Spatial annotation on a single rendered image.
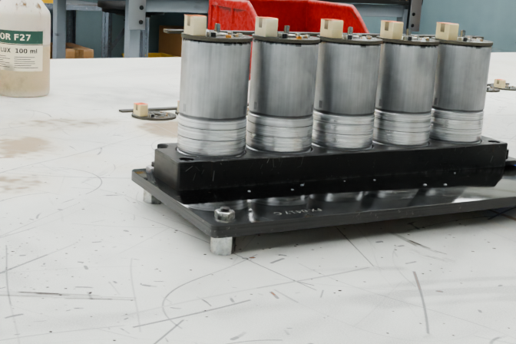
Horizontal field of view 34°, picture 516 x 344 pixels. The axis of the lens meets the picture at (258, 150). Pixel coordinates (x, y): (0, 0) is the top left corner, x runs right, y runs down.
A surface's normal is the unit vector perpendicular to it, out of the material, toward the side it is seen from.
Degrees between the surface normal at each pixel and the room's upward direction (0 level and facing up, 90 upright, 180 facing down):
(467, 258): 0
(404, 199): 0
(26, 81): 90
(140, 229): 0
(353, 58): 90
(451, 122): 90
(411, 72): 90
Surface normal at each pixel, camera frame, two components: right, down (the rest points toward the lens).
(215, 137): 0.18, 0.22
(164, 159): -0.88, 0.05
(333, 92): -0.41, 0.17
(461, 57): -0.16, 0.20
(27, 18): 0.46, 0.20
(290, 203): 0.07, -0.97
